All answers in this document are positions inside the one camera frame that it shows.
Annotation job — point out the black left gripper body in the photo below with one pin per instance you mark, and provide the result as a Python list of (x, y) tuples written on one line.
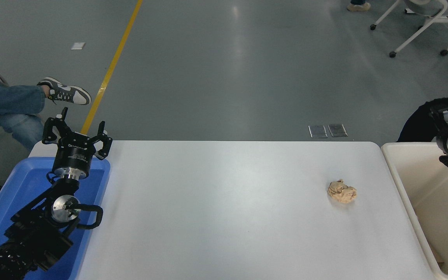
[(74, 155)]

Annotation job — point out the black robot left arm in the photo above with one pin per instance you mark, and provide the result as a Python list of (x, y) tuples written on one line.
[(33, 237)]

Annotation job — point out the metal floor plate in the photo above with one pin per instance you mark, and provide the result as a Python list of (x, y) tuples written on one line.
[(317, 132), (337, 130)]

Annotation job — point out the seated person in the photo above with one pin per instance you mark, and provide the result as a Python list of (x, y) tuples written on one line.
[(10, 103)]

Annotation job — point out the blue plastic tray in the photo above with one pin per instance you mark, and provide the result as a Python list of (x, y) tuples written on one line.
[(18, 186)]

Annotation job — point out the crumpled tan paper ball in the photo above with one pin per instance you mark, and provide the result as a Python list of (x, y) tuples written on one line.
[(342, 191)]

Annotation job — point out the standing person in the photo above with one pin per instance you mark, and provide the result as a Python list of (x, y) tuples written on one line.
[(358, 6)]

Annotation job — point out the person beside bin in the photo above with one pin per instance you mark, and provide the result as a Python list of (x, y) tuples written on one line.
[(416, 124)]

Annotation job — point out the large pale plastic bin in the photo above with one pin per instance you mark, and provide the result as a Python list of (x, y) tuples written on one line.
[(434, 194)]

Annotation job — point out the white rolling chair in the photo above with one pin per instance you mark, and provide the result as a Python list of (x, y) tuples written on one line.
[(428, 15)]

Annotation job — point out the tan paper piece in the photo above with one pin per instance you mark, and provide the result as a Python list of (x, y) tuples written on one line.
[(437, 257)]

